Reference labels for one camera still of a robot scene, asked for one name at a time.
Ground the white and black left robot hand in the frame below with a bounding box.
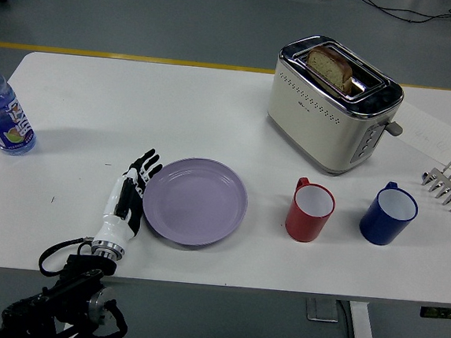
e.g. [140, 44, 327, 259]
[91, 144, 165, 254]

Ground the purple plate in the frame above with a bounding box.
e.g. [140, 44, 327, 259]
[139, 153, 252, 252]

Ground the clear plastic drink bottle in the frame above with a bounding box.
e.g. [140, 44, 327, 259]
[0, 58, 44, 157]

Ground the red mug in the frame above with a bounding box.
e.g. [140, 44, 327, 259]
[283, 176, 338, 246]

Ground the grey floor socket box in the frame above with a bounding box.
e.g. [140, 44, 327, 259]
[304, 297, 342, 325]

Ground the cream and chrome toaster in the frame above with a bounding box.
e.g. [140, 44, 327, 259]
[261, 31, 411, 182]

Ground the brown bread slice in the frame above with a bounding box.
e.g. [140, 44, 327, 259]
[303, 45, 356, 97]

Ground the blue mug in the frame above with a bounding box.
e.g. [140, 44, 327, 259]
[357, 179, 421, 249]

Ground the white paper sheet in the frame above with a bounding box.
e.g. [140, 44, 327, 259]
[388, 99, 451, 165]

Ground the black table control panel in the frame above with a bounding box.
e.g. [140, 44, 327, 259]
[419, 306, 451, 321]

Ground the black floor cable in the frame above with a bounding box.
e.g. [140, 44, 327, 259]
[343, 0, 451, 30]

